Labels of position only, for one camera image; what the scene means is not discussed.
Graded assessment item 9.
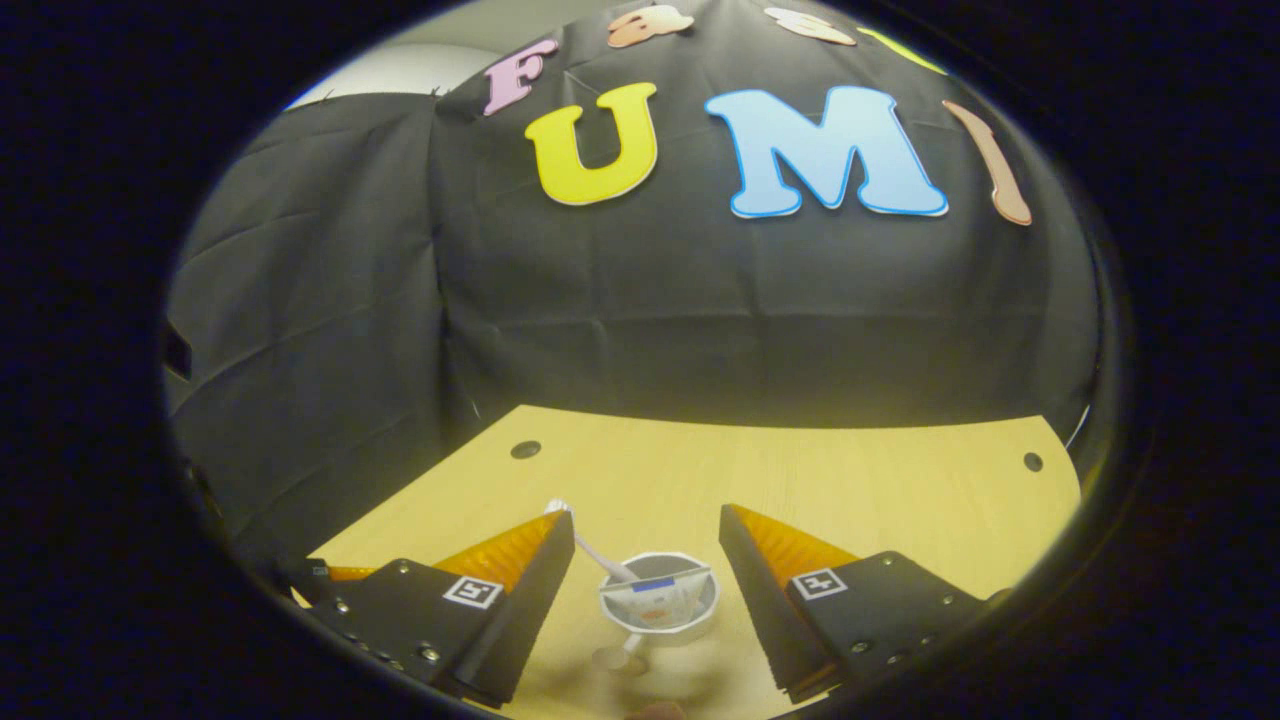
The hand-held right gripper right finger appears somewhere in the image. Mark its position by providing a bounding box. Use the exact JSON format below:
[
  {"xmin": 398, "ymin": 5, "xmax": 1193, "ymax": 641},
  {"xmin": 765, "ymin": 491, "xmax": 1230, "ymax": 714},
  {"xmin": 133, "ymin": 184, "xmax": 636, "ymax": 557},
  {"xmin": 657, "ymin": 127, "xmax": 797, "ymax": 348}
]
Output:
[{"xmin": 718, "ymin": 503, "xmax": 1011, "ymax": 705}]

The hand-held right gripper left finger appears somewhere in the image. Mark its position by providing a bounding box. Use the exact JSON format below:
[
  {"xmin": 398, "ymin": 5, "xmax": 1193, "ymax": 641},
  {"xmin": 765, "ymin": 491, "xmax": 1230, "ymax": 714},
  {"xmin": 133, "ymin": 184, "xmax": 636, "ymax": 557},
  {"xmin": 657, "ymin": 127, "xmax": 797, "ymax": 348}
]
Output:
[{"xmin": 318, "ymin": 510, "xmax": 579, "ymax": 709}]

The white cup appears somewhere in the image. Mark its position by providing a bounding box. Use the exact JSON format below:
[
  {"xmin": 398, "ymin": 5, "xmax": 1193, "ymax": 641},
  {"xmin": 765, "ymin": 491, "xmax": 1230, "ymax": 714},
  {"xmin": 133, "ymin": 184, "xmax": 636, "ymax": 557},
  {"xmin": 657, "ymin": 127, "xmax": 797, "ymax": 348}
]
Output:
[{"xmin": 590, "ymin": 551, "xmax": 722, "ymax": 677}]

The white toothpaste tube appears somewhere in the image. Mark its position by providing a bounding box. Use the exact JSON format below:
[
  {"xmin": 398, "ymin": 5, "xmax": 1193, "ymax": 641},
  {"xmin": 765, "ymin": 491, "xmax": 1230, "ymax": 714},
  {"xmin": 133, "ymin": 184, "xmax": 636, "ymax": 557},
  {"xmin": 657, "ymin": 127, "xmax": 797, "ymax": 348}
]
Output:
[{"xmin": 600, "ymin": 565, "xmax": 714, "ymax": 627}]

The white toothbrush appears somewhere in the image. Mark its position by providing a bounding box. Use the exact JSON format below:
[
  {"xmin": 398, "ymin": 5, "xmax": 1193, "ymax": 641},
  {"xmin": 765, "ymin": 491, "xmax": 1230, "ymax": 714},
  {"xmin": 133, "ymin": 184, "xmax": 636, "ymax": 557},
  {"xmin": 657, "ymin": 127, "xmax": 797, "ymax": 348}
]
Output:
[{"xmin": 545, "ymin": 499, "xmax": 641, "ymax": 585}]

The wooden desktop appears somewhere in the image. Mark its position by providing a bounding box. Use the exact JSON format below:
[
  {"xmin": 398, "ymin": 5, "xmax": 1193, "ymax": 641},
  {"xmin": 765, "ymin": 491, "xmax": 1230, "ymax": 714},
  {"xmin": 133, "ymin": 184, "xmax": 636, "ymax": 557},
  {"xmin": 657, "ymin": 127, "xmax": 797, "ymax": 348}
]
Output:
[{"xmin": 290, "ymin": 404, "xmax": 1084, "ymax": 720}]

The black backdrop cloth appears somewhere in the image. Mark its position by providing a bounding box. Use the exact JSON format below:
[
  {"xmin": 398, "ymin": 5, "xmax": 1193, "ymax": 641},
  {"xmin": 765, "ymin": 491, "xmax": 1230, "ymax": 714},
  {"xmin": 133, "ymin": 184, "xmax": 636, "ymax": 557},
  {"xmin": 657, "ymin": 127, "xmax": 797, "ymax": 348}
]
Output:
[{"xmin": 165, "ymin": 0, "xmax": 1101, "ymax": 561}]

